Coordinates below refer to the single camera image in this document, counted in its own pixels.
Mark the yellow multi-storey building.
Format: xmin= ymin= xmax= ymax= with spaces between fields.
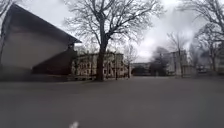
xmin=71 ymin=51 xmax=130 ymax=80

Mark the big bare tree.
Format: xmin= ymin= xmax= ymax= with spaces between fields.
xmin=63 ymin=0 xmax=164 ymax=82

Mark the small bare tree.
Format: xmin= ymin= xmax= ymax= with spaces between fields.
xmin=122 ymin=43 xmax=139 ymax=80

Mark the low building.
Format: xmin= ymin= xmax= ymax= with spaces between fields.
xmin=130 ymin=62 xmax=152 ymax=77

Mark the grey asphalt road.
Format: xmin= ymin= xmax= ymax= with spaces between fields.
xmin=0 ymin=75 xmax=224 ymax=128

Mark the dark tree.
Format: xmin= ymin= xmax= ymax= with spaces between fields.
xmin=149 ymin=46 xmax=171 ymax=77

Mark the pale building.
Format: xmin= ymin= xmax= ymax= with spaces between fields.
xmin=165 ymin=49 xmax=194 ymax=77

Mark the robot's own part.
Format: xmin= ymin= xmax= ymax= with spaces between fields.
xmin=68 ymin=121 xmax=80 ymax=128

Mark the grey building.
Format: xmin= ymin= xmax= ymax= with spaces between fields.
xmin=0 ymin=3 xmax=82 ymax=76

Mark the group of bare trees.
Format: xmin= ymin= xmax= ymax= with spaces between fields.
xmin=178 ymin=0 xmax=224 ymax=75

